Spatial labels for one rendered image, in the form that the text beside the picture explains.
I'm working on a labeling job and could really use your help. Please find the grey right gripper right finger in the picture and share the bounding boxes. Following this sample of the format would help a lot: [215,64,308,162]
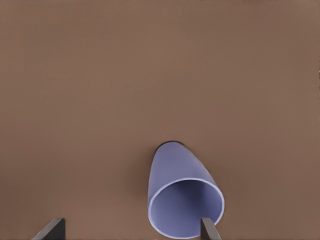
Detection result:
[200,217,222,240]

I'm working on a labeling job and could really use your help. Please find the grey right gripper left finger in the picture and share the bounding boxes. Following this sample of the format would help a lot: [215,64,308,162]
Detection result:
[31,217,66,240]

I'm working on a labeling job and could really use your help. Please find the blue cup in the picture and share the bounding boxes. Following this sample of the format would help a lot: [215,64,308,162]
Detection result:
[147,141,225,239]

